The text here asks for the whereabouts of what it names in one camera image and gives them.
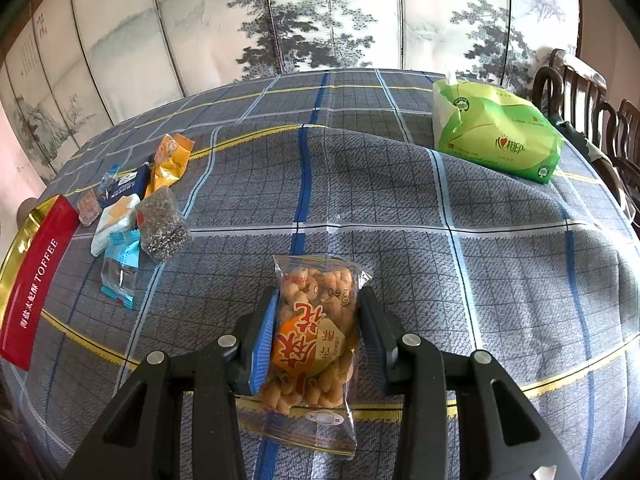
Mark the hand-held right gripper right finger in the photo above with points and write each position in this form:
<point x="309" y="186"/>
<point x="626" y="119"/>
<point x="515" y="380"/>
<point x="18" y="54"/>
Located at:
<point x="369" y="332"/>

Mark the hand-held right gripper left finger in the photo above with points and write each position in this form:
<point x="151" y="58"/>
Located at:
<point x="265" y="341"/>

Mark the clear bag of peanut snacks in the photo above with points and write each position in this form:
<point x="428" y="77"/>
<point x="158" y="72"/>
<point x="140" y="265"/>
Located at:
<point x="310" y="320"/>

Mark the orange sunflower seed packet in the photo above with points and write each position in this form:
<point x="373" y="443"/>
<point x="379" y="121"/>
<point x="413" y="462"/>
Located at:
<point x="172" y="160"/>

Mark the grey plaid tablecloth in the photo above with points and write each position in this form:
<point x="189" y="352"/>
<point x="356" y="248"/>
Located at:
<point x="400" y="260"/>

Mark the light blue snack packet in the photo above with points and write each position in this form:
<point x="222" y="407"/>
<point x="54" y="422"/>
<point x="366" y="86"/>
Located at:
<point x="120" y="270"/>

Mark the white and yellow snack packet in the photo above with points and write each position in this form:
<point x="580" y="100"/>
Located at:
<point x="112" y="220"/>

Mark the dark blue snack packet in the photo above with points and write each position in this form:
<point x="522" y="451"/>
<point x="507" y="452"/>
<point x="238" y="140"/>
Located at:
<point x="129" y="185"/>

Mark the small clear orange candy packet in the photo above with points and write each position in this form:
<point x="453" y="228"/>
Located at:
<point x="90" y="207"/>

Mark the small blue clear candy wrapper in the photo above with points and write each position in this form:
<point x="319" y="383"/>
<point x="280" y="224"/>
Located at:
<point x="111" y="179"/>

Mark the green tissue pack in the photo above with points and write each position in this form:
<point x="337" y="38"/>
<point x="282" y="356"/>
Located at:
<point x="490" y="130"/>

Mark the red rectangular candy tin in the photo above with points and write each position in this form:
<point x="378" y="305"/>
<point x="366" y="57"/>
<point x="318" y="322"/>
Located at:
<point x="35" y="280"/>

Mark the dark wooden chair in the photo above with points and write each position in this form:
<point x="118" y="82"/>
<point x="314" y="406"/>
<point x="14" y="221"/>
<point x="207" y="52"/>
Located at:
<point x="565" y="85"/>
<point x="622" y="130"/>

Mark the painted landscape folding screen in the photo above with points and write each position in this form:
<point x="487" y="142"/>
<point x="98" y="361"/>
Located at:
<point x="300" y="10"/>

